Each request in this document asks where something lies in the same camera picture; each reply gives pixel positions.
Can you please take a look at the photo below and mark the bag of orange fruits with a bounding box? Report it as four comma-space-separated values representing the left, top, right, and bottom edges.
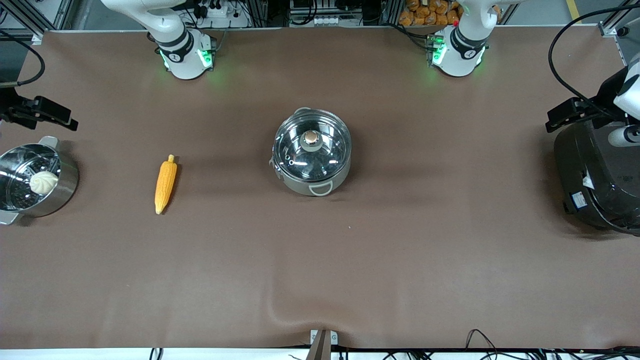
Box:
398, 0, 502, 27

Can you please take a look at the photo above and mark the black floor cable bundle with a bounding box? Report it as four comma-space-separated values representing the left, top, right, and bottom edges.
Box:
380, 329, 640, 360

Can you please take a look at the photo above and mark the stainless steel steamer pot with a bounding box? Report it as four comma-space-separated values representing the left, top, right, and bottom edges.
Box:
0, 136, 80, 226

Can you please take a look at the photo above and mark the brown table mat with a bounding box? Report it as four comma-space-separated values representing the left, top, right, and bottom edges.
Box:
0, 25, 640, 350

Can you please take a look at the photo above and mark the yellow corn cob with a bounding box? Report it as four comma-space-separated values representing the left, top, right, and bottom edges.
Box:
154, 154, 178, 215

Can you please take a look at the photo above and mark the grey cooking pot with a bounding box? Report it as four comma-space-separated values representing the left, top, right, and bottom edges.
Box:
269, 107, 352, 197

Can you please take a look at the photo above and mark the glass pot lid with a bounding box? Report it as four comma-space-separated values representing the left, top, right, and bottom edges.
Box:
273, 111, 352, 182

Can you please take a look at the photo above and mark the black rice cooker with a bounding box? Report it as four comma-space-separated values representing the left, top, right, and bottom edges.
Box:
553, 117, 640, 237

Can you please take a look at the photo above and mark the white steamed bun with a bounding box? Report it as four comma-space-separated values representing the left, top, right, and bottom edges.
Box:
29, 170, 59, 195

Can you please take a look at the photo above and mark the aluminium frame profile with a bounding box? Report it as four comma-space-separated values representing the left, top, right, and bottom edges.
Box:
599, 0, 640, 37
0, 0, 73, 42

